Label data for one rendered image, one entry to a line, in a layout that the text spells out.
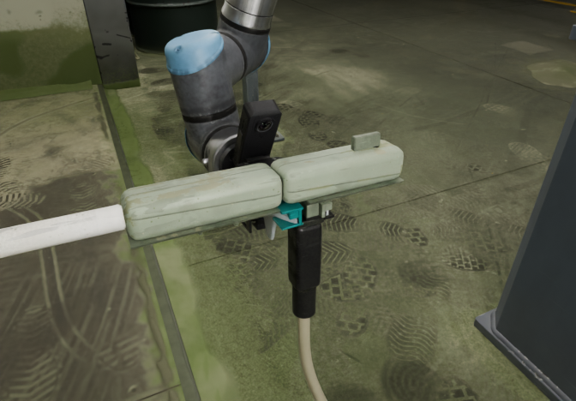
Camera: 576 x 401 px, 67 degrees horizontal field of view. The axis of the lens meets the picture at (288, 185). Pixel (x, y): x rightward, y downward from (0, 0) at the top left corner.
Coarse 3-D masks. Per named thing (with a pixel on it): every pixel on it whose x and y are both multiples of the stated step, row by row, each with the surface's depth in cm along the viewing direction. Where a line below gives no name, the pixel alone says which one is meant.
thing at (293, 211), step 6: (282, 204) 47; (288, 204) 47; (294, 204) 47; (300, 204) 47; (282, 210) 46; (288, 210) 46; (294, 210) 46; (300, 210) 46; (288, 216) 46; (294, 216) 46; (300, 216) 47; (276, 222) 48; (282, 222) 47; (288, 222) 47; (300, 222) 47; (282, 228) 46; (288, 228) 47
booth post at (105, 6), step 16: (96, 0) 201; (112, 0) 204; (96, 16) 204; (112, 16) 207; (96, 32) 207; (112, 32) 210; (128, 32) 213; (96, 48) 210; (112, 48) 214; (128, 48) 216; (112, 64) 217; (128, 64) 220; (112, 80) 221; (128, 80) 224
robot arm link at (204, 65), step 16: (192, 32) 70; (208, 32) 68; (176, 48) 64; (192, 48) 63; (208, 48) 64; (224, 48) 69; (176, 64) 65; (192, 64) 64; (208, 64) 65; (224, 64) 67; (240, 64) 72; (176, 80) 66; (192, 80) 65; (208, 80) 66; (224, 80) 67; (192, 96) 66; (208, 96) 67; (224, 96) 68; (192, 112) 68; (208, 112) 68; (224, 112) 69
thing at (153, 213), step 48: (384, 144) 51; (144, 192) 41; (192, 192) 41; (240, 192) 42; (288, 192) 45; (336, 192) 48; (0, 240) 36; (48, 240) 37; (144, 240) 41; (288, 240) 52
